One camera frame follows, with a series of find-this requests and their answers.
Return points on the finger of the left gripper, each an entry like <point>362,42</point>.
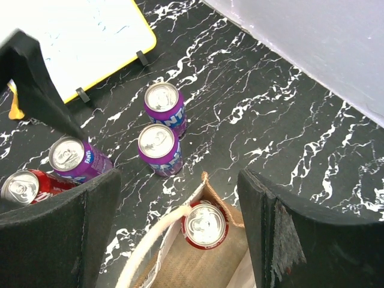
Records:
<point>23,63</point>

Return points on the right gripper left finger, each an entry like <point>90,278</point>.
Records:
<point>60,241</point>

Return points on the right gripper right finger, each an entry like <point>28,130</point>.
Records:
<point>294,242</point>

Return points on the red cola can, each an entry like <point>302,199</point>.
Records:
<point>31,186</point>
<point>206,226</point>

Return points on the brown canvas tote bag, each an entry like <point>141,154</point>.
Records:
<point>163,258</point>

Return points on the yellow framed whiteboard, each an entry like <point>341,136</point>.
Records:
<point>82,42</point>

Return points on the red cola can front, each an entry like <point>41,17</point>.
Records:
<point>31,186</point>

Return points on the purple Fanta can front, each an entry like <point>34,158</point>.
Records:
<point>77,160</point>

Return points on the purple fanta can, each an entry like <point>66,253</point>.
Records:
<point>164,104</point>
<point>160,148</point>
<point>77,160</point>

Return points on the purple Fanta can middle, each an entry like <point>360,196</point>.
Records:
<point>160,148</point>

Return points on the purple Fanta can rear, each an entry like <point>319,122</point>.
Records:
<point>164,104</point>

